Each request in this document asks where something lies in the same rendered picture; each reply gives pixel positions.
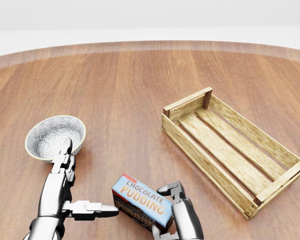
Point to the wooden slat tray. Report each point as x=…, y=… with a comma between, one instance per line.
x=233, y=152

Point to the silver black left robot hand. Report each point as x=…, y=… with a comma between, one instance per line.
x=53, y=192

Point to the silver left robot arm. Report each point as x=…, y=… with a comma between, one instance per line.
x=43, y=228

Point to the chocolate pudding box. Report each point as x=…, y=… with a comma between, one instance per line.
x=142, y=202

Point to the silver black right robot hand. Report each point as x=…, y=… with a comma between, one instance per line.
x=186, y=217

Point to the patterned grey white bowl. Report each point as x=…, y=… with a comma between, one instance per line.
x=52, y=136

